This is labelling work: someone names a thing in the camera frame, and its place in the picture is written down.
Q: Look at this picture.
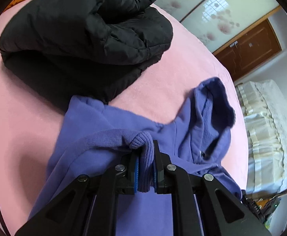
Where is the brown wooden door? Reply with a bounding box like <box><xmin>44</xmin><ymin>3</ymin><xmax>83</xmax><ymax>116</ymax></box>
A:
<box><xmin>214</xmin><ymin>19</ymin><xmax>281</xmax><ymax>81</ymax></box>

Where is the pink bed sheet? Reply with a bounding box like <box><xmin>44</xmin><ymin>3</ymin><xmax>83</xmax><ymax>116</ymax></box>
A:
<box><xmin>0</xmin><ymin>2</ymin><xmax>248</xmax><ymax>234</ymax></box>

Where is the purple zip hoodie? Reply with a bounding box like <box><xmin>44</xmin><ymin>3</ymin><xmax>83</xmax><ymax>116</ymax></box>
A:
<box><xmin>30</xmin><ymin>77</ymin><xmax>242</xmax><ymax>235</ymax></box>

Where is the lace covered furniture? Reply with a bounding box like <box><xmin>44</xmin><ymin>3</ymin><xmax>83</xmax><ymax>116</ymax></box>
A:
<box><xmin>236</xmin><ymin>80</ymin><xmax>287</xmax><ymax>199</ymax></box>

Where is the black puffer jacket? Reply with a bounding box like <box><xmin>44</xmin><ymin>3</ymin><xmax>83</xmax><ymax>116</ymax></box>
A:
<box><xmin>0</xmin><ymin>0</ymin><xmax>173</xmax><ymax>110</ymax></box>

